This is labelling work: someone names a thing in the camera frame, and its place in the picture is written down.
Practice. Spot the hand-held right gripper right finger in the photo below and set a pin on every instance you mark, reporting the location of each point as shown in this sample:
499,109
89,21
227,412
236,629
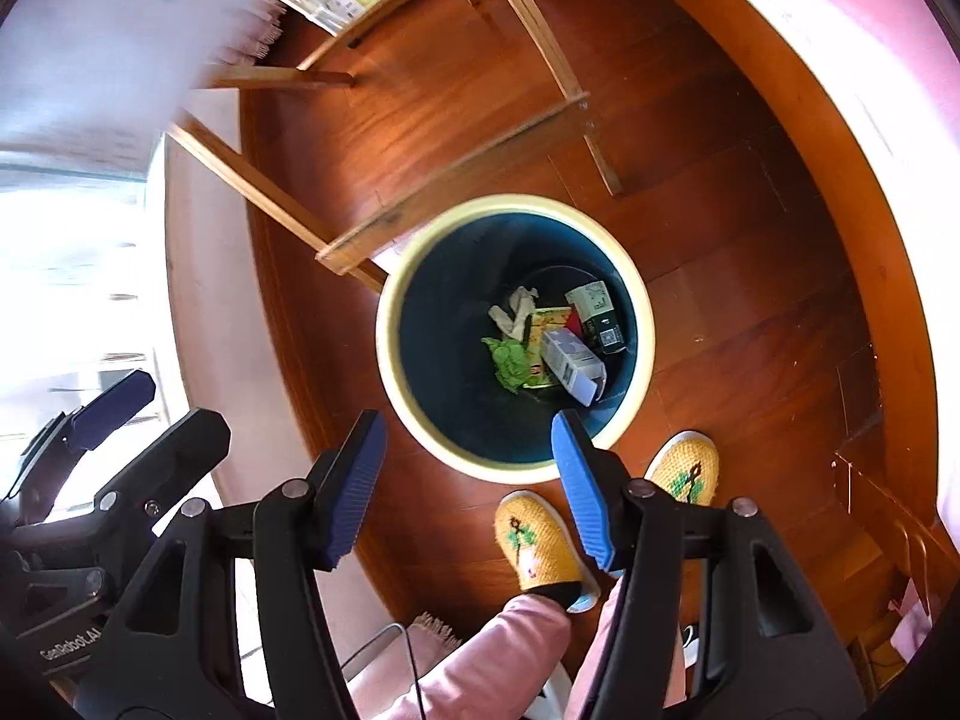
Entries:
585,487

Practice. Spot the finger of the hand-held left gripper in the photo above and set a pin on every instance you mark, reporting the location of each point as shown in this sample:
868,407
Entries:
172,457
112,405

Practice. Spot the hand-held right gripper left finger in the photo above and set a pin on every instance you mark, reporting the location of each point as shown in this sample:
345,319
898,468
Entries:
352,487

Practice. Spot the white blue medicine box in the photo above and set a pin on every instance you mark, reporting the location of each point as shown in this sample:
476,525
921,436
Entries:
570,360

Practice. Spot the green paper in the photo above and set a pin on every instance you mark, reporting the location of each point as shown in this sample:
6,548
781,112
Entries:
510,364

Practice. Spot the green snack packet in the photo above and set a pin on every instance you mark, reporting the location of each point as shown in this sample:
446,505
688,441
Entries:
546,321

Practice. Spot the dark green box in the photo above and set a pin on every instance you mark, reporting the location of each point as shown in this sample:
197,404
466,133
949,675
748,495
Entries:
600,315

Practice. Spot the white tissue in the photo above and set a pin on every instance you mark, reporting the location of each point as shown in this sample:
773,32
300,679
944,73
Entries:
514,311

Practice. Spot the cream rimmed round waste bin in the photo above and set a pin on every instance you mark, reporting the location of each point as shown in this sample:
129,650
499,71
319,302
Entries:
450,315

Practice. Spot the yellow knitted slipper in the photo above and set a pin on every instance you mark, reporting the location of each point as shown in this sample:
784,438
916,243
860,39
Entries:
540,540
686,465

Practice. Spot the fringed rug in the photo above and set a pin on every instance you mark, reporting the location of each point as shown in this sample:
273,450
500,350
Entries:
435,628

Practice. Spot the person's right leg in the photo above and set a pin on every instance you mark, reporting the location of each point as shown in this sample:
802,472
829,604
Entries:
581,675

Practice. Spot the person's leg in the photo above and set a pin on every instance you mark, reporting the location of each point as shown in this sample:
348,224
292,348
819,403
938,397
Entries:
581,675
480,660

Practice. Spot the person's left leg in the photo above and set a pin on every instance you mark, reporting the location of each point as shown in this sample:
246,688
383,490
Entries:
480,660

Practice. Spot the wooden rack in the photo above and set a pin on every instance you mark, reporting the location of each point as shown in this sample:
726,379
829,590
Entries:
877,510

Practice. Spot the plant print tablecloth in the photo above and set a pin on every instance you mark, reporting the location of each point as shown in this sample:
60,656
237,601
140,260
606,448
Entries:
97,52

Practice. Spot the pink bed sheet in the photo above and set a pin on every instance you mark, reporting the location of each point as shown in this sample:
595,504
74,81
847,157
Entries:
885,30

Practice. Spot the wooden table frame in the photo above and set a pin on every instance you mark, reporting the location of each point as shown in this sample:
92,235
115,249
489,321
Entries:
465,165

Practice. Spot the wooden bed frame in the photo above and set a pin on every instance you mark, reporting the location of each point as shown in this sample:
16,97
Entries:
847,165

